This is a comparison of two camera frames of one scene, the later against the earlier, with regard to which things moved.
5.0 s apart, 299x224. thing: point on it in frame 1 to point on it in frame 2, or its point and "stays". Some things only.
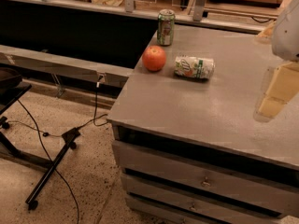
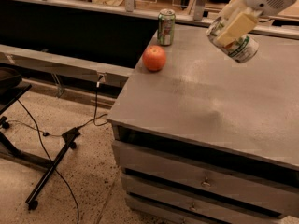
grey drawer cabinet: [200, 151] stays
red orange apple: [153, 58] stays
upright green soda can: [165, 27] stays
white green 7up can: [194, 66] to [241, 50]
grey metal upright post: [199, 3] stays
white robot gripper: [287, 35] to [267, 0]
